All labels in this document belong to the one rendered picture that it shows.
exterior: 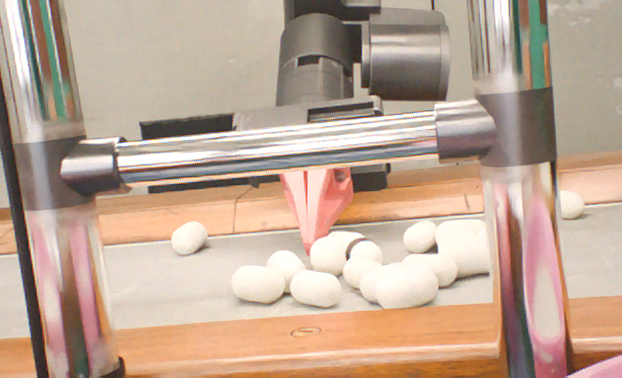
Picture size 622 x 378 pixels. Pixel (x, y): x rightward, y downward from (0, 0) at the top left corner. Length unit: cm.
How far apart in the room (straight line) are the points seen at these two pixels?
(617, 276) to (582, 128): 213
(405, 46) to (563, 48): 195
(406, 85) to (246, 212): 16
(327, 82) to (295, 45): 5
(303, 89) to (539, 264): 35
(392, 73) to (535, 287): 38
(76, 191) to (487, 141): 13
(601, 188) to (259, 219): 26
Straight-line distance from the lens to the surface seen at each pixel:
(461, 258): 47
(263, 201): 68
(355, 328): 33
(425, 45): 64
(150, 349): 34
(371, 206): 66
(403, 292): 42
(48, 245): 29
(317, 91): 59
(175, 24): 264
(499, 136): 26
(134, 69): 268
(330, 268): 50
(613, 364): 27
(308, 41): 63
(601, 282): 47
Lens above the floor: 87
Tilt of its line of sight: 8 degrees down
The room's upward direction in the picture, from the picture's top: 7 degrees counter-clockwise
